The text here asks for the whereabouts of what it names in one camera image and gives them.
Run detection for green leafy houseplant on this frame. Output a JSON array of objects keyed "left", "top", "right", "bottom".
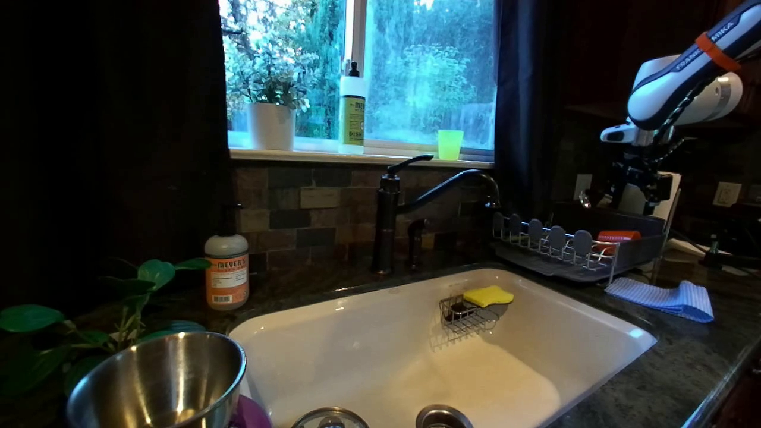
[{"left": 0, "top": 255, "right": 212, "bottom": 407}]

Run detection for dark bronze kitchen faucet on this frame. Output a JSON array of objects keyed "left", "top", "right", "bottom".
[{"left": 371, "top": 153, "right": 505, "bottom": 277}]

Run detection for yellow sponge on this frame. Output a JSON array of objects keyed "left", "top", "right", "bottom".
[{"left": 462, "top": 282, "right": 516, "bottom": 312}]

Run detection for blue white striped cloth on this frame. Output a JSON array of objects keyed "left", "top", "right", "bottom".
[{"left": 604, "top": 273, "right": 718, "bottom": 326}]

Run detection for purple plastic dish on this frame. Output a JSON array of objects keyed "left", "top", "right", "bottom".
[{"left": 228, "top": 392, "right": 275, "bottom": 428}]

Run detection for stainless steel bowl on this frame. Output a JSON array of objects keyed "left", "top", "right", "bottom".
[{"left": 65, "top": 328, "right": 250, "bottom": 428}]

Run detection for dark narrow curtain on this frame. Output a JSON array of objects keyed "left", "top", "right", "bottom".
[{"left": 492, "top": 0, "right": 561, "bottom": 218}]

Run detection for wire sink caddy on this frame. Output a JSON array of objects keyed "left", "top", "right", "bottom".
[{"left": 429, "top": 291, "right": 513, "bottom": 347}]

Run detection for white soap bottle green label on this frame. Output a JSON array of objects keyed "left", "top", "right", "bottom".
[{"left": 341, "top": 59, "right": 368, "bottom": 154}]

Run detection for white framed window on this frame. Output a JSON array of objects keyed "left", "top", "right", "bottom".
[{"left": 216, "top": 0, "right": 500, "bottom": 170}]

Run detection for white paper towel roll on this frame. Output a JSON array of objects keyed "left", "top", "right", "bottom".
[{"left": 619, "top": 170, "right": 684, "bottom": 224}]

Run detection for white bottle orange label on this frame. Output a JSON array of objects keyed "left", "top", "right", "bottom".
[{"left": 203, "top": 231, "right": 253, "bottom": 312}]

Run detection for metal sink drain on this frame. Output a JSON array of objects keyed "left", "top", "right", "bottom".
[{"left": 413, "top": 401, "right": 475, "bottom": 428}]

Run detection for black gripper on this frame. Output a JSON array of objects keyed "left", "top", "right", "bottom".
[{"left": 604, "top": 140, "right": 683, "bottom": 218}]

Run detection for white ceramic sink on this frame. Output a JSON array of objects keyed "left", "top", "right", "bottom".
[{"left": 226, "top": 267, "right": 662, "bottom": 428}]

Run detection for beige wall outlet plate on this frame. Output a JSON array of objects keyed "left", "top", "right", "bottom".
[{"left": 712, "top": 179, "right": 746, "bottom": 212}]

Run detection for dark wide curtain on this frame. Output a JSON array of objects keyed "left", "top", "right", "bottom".
[{"left": 0, "top": 0, "right": 237, "bottom": 307}]

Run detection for round metal sink stopper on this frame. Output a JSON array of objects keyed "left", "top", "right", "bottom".
[{"left": 290, "top": 404, "right": 371, "bottom": 428}]

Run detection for green plastic cup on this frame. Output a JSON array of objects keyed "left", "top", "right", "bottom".
[{"left": 435, "top": 129, "right": 466, "bottom": 165}]

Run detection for white pot with plant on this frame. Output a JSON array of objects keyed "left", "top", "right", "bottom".
[{"left": 236, "top": 67, "right": 315, "bottom": 154}]

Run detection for white wall outlet plate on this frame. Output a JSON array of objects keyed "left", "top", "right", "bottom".
[{"left": 570, "top": 171, "right": 598, "bottom": 206}]

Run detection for black dish rack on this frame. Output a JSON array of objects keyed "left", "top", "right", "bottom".
[{"left": 489, "top": 205, "right": 673, "bottom": 285}]

